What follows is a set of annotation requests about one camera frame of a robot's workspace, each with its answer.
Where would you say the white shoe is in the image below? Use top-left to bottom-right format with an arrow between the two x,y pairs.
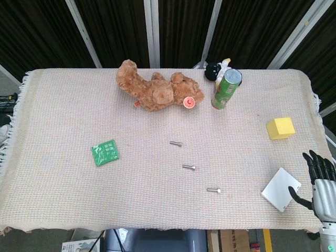
0,124 -> 13,144

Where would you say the white printed box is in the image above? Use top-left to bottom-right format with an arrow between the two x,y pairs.
61,238 -> 102,252

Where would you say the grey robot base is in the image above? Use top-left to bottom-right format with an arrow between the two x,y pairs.
101,228 -> 208,252

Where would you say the beige woven tablecloth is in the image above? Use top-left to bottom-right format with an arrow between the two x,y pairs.
0,67 -> 329,234

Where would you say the black floor cable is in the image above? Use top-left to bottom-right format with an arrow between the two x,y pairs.
89,229 -> 106,252

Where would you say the white metal partition post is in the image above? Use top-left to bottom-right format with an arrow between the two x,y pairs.
267,0 -> 330,70
65,0 -> 102,68
319,103 -> 336,119
193,0 -> 223,69
143,0 -> 161,68

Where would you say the yellow cube block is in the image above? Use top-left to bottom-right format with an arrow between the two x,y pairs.
266,117 -> 296,141

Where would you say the green snack packet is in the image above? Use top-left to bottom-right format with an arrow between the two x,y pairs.
91,139 -> 120,167

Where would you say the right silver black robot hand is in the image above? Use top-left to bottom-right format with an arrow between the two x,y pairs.
288,149 -> 336,229

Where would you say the brown teddy bear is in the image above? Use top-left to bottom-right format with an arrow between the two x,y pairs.
115,59 -> 206,112

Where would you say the green chips can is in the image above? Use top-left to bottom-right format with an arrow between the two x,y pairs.
211,68 -> 243,110

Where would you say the white flat box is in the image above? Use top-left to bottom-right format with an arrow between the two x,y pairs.
260,167 -> 302,213

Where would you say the black white plush toy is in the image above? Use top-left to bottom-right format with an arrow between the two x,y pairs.
204,58 -> 232,87

